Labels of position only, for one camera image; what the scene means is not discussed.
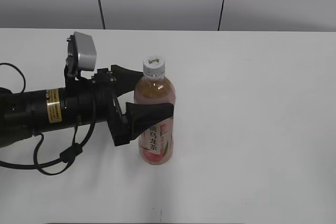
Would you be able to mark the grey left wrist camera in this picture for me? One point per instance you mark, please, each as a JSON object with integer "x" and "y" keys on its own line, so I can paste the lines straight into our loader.
{"x": 81, "y": 54}

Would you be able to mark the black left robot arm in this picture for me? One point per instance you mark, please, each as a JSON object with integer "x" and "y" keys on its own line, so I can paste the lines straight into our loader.
{"x": 26, "y": 114}

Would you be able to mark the white bottle cap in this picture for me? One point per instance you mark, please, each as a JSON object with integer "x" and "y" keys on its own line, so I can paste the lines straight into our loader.
{"x": 154, "y": 65}

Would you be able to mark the pink peach tea bottle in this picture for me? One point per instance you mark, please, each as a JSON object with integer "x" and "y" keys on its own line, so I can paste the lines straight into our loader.
{"x": 156, "y": 143}

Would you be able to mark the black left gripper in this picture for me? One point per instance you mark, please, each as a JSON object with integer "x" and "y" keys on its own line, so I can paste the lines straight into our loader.
{"x": 94, "y": 100}

